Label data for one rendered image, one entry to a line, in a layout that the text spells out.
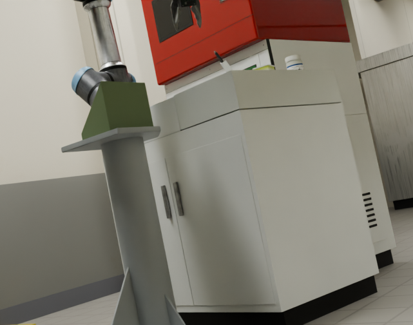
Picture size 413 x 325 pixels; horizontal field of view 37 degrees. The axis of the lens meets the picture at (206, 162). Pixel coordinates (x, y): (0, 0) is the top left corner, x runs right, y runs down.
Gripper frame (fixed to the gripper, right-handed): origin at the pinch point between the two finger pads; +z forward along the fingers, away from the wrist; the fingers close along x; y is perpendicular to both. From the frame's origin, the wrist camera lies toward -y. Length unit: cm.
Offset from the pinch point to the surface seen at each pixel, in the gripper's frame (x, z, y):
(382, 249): 90, 134, -25
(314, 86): 48, 32, 2
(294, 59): 46, 23, -14
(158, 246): -27, 70, 38
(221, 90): 6.5, 21.9, 18.9
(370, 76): 278, 164, -435
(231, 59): 30, 30, -64
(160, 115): -15.1, 35.9, -10.4
